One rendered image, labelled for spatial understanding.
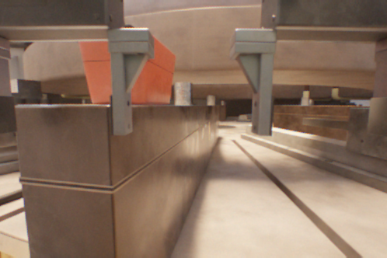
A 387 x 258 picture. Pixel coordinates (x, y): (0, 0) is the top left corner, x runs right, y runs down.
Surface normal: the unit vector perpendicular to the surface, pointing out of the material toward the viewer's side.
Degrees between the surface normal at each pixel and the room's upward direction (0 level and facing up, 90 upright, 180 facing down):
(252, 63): 90
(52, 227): 90
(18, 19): 90
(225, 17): 90
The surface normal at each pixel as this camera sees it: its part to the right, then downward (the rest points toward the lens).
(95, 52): -0.18, 0.23
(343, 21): 0.00, 0.12
